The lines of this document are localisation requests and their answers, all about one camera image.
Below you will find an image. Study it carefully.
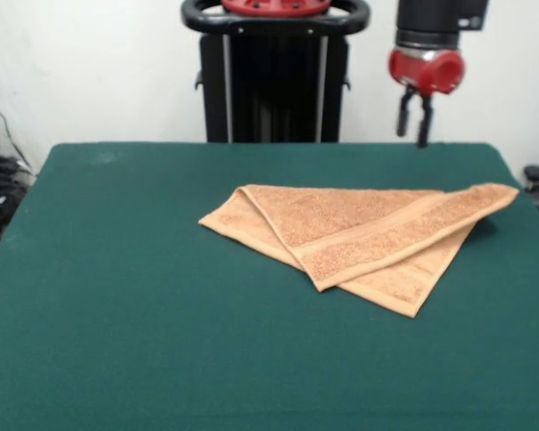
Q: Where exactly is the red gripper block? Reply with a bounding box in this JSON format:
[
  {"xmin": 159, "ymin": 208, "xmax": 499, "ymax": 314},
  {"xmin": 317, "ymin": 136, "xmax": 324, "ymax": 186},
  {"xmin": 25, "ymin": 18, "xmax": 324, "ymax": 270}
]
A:
[{"xmin": 388, "ymin": 46, "xmax": 467, "ymax": 149}]

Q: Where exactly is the orange terry towel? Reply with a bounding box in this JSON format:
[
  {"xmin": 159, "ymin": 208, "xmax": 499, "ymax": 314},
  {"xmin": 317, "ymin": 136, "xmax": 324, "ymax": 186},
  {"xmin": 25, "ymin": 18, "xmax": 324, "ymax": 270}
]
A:
[{"xmin": 198, "ymin": 181, "xmax": 521, "ymax": 321}]

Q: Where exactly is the dark green table cloth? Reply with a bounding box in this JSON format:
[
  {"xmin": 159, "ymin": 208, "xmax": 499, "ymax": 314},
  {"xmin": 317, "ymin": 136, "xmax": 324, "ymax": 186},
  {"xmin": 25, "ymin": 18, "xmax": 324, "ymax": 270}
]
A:
[{"xmin": 0, "ymin": 141, "xmax": 539, "ymax": 431}]

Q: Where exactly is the black robot pedestal with handle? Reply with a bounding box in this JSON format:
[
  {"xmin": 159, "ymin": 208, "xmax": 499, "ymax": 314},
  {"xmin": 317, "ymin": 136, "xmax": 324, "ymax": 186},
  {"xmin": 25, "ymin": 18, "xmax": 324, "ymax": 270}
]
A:
[{"xmin": 181, "ymin": 0, "xmax": 372, "ymax": 144}]

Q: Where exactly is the thin grey wall cable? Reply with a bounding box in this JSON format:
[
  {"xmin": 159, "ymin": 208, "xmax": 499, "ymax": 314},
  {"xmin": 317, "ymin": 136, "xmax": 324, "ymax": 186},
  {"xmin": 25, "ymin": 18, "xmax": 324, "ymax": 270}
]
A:
[{"xmin": 0, "ymin": 84, "xmax": 31, "ymax": 170}]

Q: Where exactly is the black cable bundle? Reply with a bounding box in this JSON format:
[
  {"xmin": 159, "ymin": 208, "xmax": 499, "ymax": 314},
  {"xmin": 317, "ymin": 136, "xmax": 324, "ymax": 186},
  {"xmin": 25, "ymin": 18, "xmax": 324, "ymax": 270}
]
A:
[{"xmin": 0, "ymin": 154, "xmax": 37, "ymax": 243}]

